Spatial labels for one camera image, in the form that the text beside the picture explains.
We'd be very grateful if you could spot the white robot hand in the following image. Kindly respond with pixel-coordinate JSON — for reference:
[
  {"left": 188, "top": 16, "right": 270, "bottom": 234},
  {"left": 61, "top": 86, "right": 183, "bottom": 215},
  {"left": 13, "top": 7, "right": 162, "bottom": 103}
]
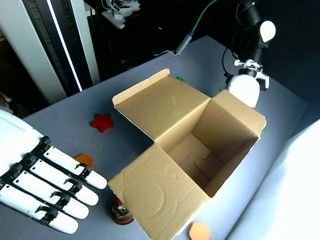
[
  {"left": 0, "top": 107, "right": 108, "bottom": 235},
  {"left": 226, "top": 73, "right": 261, "bottom": 109}
]

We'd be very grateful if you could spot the brown and white cardboard box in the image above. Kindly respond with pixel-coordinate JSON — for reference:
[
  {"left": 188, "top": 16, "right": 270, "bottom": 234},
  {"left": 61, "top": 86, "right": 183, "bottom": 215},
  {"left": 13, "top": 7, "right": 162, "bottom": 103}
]
[{"left": 107, "top": 68, "right": 268, "bottom": 240}]

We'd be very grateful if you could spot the chocolate toy cake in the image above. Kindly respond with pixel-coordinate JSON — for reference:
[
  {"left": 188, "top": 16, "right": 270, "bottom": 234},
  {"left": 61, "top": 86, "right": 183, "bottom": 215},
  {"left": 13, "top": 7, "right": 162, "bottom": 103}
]
[{"left": 111, "top": 198, "right": 135, "bottom": 225}]

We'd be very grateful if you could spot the grey table cloth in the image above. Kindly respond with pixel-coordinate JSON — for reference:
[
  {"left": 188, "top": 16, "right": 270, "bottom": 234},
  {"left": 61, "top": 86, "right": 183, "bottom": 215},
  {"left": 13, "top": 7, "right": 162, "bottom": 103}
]
[{"left": 0, "top": 34, "right": 310, "bottom": 240}]

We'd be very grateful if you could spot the orange hexagon block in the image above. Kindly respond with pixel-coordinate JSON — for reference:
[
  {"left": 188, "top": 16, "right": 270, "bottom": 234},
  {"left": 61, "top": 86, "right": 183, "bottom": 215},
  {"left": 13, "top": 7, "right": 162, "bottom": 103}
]
[
  {"left": 188, "top": 221, "right": 212, "bottom": 240},
  {"left": 74, "top": 154, "right": 96, "bottom": 170}
]

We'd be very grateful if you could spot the red star block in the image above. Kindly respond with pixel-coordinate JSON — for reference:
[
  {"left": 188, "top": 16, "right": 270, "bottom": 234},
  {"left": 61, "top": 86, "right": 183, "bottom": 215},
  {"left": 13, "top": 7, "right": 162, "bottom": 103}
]
[{"left": 90, "top": 113, "right": 115, "bottom": 133}]

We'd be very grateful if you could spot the white backdrop sheet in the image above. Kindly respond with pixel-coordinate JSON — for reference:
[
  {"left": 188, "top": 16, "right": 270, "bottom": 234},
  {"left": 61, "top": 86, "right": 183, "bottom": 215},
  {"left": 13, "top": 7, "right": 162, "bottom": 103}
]
[{"left": 226, "top": 117, "right": 320, "bottom": 240}]

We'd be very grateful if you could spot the glowing white light strip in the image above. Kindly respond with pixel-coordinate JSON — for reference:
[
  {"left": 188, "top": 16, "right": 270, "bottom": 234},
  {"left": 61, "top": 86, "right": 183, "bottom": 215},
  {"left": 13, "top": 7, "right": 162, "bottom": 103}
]
[{"left": 46, "top": 0, "right": 83, "bottom": 92}]

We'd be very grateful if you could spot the white plastic device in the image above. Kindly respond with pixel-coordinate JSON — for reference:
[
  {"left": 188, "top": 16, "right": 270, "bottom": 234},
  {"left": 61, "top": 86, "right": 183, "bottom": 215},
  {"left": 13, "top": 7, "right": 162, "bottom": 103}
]
[{"left": 101, "top": 0, "right": 141, "bottom": 30}]

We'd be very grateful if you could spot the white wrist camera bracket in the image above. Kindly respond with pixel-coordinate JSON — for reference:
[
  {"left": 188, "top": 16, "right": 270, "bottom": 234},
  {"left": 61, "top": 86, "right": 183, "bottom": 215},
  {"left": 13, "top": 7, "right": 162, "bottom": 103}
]
[{"left": 256, "top": 71, "right": 270, "bottom": 91}]

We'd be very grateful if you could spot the grey cable adapter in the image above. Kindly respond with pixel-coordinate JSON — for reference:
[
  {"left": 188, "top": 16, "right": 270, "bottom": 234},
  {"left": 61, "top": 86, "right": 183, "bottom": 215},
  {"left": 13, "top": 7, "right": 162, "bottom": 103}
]
[{"left": 174, "top": 29, "right": 195, "bottom": 56}]

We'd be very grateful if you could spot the green cable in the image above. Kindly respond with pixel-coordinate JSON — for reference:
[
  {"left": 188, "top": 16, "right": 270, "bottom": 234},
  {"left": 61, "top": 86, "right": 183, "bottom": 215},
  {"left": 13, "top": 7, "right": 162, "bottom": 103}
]
[{"left": 192, "top": 0, "right": 218, "bottom": 32}]

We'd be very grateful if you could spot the thin white cable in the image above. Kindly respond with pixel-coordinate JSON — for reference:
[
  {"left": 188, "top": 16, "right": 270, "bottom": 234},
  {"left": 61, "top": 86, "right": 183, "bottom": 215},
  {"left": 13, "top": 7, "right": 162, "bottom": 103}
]
[{"left": 154, "top": 49, "right": 178, "bottom": 57}]

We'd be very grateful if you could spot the white frame panel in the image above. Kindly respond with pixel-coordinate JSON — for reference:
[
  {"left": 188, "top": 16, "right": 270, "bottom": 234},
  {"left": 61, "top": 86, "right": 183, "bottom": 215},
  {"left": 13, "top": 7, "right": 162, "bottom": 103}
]
[{"left": 0, "top": 0, "right": 68, "bottom": 105}]

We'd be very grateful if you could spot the white upright post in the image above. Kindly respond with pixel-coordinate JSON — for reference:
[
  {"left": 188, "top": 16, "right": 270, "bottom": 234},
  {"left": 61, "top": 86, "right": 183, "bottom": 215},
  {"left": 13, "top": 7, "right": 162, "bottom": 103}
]
[{"left": 70, "top": 0, "right": 101, "bottom": 85}]

